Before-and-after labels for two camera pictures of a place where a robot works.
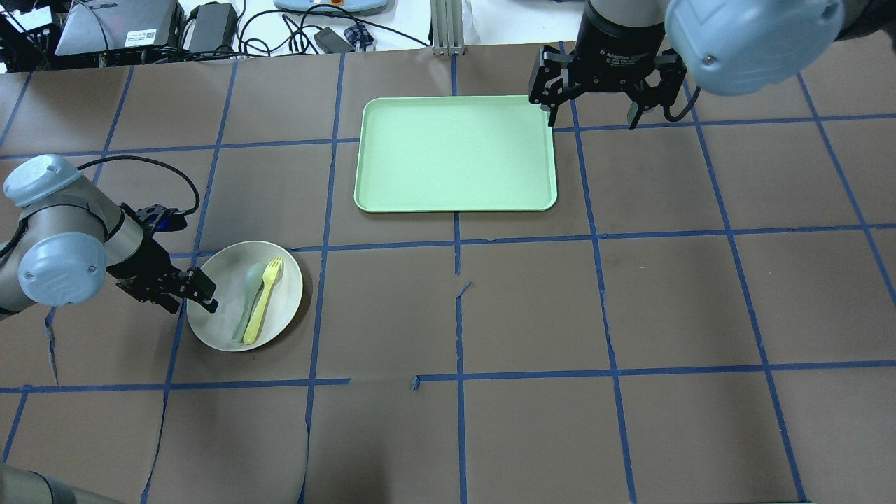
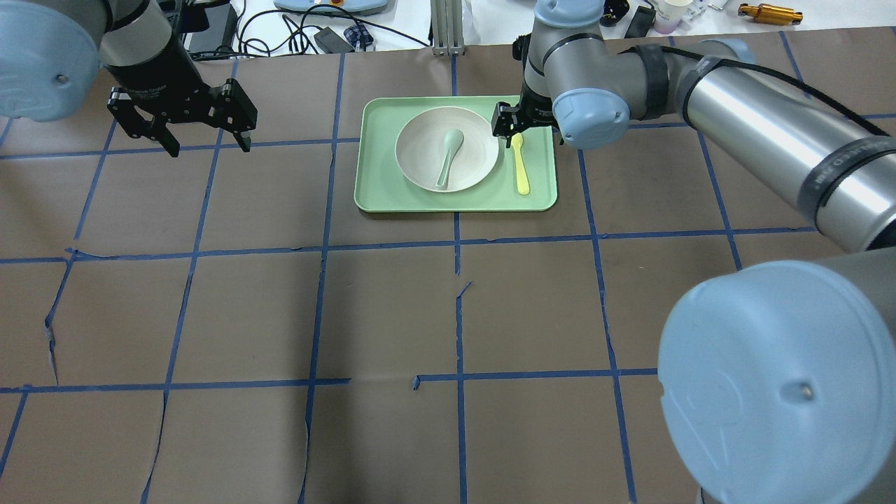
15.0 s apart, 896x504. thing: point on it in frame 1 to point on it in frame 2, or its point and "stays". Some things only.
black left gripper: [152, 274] to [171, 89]
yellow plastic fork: [271, 271] to [523, 180]
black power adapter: [331, 43] stays
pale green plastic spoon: [255, 277] to [454, 138]
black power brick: [215, 26] to [193, 17]
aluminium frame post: [447, 28] stays
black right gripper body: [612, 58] to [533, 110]
